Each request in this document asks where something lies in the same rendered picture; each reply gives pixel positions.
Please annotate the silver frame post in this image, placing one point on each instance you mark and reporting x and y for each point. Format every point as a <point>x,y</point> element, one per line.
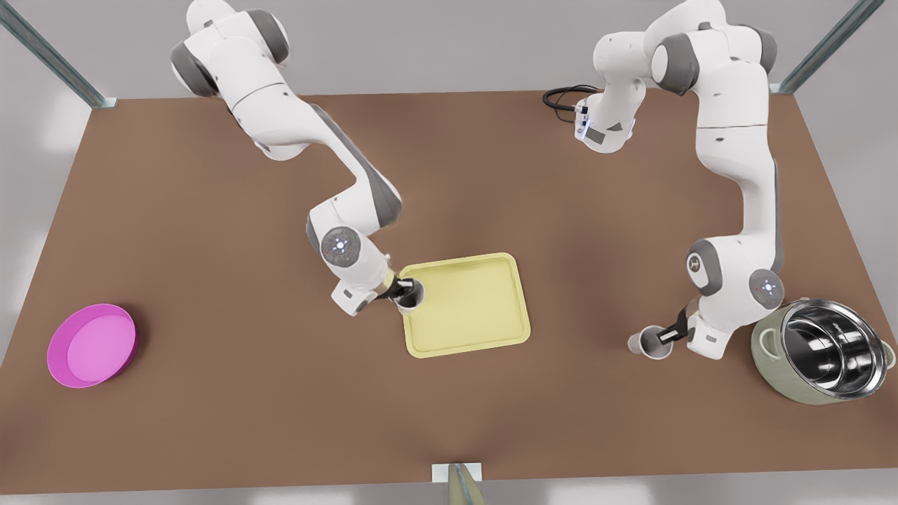
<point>52,59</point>
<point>828,45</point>
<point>459,484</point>

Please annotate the white IKEA cup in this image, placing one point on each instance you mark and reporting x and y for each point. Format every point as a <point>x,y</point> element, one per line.
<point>645,344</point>
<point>411,300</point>

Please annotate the pale yellow rectangular tray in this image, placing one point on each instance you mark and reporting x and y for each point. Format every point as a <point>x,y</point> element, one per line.
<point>466,305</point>

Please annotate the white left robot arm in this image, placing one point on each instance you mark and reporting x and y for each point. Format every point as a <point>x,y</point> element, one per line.
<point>729,105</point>

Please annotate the pink round bowl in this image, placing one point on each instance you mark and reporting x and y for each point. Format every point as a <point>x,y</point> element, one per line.
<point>91,345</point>

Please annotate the sage green steel pot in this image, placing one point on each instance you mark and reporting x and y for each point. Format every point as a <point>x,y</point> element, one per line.
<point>828,347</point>

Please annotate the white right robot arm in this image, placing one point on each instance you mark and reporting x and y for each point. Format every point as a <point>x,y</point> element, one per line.
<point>280,112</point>

